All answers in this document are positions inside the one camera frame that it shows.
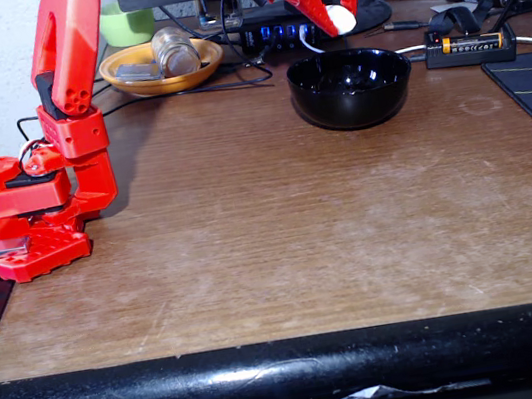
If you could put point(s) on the white eraser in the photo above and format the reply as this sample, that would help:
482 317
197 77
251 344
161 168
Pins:
344 20

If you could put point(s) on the black USB hub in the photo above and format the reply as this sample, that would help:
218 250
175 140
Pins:
256 39

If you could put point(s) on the black jack plug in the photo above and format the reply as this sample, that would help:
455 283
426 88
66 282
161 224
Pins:
400 26

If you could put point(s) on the clear glass tumbler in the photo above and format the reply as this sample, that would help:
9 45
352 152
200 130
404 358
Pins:
216 12

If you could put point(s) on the black glossy bowl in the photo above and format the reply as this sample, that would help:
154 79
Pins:
355 94

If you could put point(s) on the clear glass jar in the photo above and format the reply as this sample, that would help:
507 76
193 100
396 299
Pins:
174 54

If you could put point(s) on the yellow and black battery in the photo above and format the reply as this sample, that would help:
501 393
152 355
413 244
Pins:
471 43

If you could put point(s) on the black battery charger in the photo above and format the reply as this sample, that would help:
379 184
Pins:
466 57

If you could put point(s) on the clear bottle with green liquid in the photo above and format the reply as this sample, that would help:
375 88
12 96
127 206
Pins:
127 29

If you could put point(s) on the small grey tin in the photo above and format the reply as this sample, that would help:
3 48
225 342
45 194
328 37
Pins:
137 72

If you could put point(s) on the orange dish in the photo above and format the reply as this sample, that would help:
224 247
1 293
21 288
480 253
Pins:
142 88

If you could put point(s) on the black table edge trim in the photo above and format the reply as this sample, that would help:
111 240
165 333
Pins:
293 372

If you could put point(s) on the crumpled silver tape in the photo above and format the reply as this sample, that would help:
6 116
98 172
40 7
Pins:
367 392

